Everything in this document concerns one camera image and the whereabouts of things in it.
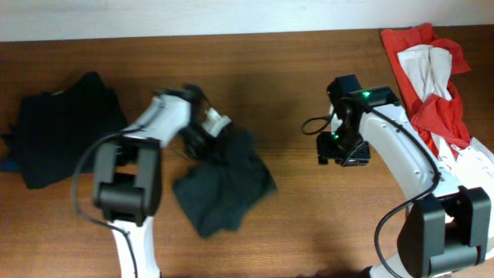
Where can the blue folded garment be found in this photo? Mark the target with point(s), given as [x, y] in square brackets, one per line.
[9, 165]

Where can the white t-shirt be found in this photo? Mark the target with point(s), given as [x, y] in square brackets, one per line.
[428, 69]

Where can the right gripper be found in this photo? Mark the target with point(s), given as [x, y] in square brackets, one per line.
[326, 150]

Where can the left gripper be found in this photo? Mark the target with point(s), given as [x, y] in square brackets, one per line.
[211, 147]

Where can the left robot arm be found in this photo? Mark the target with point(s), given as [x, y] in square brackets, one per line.
[127, 183]

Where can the dark green t-shirt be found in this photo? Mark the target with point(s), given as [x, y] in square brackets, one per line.
[218, 192]

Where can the folded black clothes stack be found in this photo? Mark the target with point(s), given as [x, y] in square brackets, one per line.
[54, 129]

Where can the red t-shirt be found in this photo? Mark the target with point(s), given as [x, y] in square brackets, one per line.
[396, 41]

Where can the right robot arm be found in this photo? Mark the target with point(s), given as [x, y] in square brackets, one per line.
[449, 225]

